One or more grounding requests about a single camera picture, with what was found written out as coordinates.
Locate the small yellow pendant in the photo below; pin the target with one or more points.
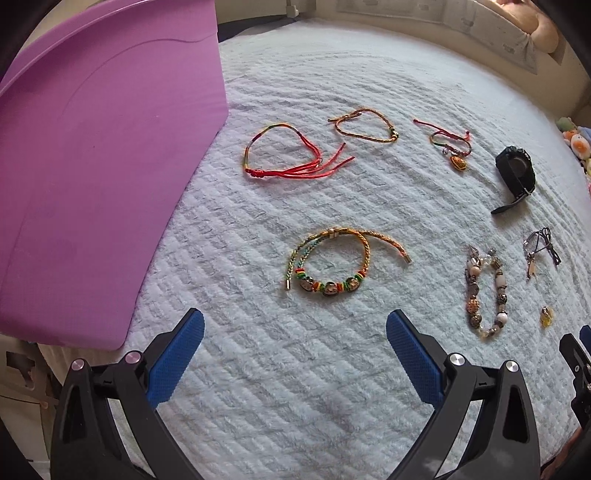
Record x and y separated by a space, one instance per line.
547 318

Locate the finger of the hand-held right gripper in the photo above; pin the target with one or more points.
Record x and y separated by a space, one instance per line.
575 362
585 336

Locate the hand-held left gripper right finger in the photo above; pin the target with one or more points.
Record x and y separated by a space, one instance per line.
415 355

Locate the patterned bed bumper cloth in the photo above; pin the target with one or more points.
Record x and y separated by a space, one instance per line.
461 32

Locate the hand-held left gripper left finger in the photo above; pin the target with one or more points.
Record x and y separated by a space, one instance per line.
178 355

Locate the white quilted blanket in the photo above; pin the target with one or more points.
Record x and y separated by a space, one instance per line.
323 392

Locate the purple plastic tub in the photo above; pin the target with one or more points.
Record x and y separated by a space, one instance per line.
92 161

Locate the green plush toy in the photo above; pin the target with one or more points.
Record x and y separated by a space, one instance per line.
565 124

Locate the white orange plush toy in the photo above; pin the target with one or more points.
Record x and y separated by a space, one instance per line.
579 145

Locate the black wristwatch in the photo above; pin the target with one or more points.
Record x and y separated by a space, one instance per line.
515 168

